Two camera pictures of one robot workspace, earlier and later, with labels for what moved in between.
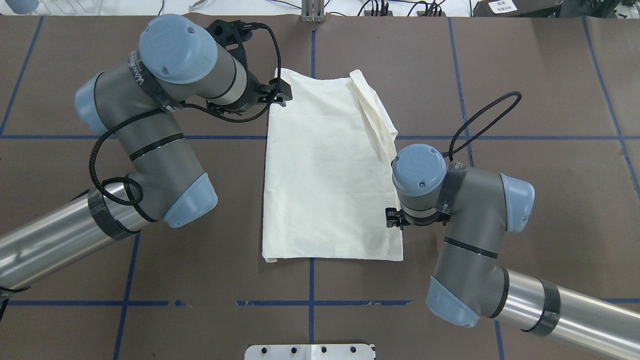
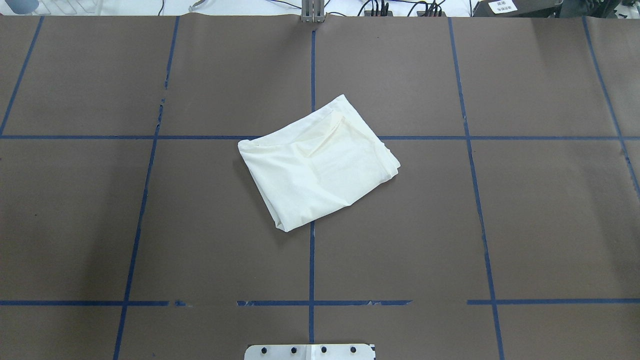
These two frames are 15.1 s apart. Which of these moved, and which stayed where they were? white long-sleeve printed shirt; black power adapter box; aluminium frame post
Moved: white long-sleeve printed shirt
Stayed: black power adapter box; aluminium frame post
